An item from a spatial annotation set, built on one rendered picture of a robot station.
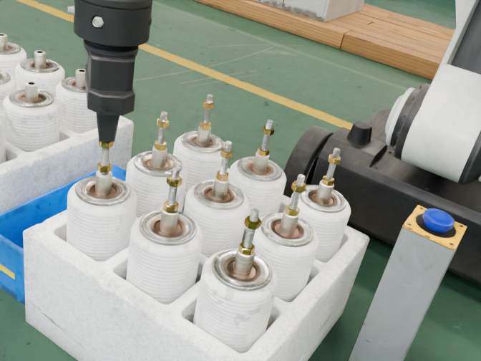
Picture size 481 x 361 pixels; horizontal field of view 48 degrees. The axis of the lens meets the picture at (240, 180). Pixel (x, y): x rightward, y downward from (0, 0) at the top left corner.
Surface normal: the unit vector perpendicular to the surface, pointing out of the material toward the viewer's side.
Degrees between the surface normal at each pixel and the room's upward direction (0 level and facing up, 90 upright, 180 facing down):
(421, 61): 90
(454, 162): 106
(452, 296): 0
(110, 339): 90
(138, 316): 90
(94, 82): 90
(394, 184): 46
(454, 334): 0
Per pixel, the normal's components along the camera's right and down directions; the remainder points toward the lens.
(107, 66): 0.26, 0.53
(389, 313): -0.54, 0.34
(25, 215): 0.84, 0.37
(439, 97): -0.29, -0.25
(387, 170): 0.18, -0.85
